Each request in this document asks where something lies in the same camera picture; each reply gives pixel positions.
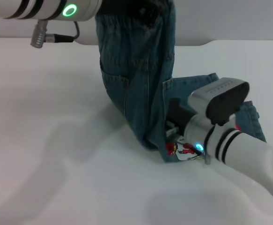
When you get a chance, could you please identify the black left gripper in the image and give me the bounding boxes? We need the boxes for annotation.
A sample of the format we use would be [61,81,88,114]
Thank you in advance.
[98,0,151,14]

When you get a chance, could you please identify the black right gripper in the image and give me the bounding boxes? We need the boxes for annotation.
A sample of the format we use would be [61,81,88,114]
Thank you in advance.
[165,97,196,138]

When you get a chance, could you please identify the blue denim shorts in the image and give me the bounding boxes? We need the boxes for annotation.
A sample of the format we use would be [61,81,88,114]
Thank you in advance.
[95,0,267,163]

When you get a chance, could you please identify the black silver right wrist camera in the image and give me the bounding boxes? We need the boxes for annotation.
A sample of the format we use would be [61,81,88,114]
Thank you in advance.
[187,77,251,126]

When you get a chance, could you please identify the right arm cable connector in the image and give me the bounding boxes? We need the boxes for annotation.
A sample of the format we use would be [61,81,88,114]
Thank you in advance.
[203,151,213,165]

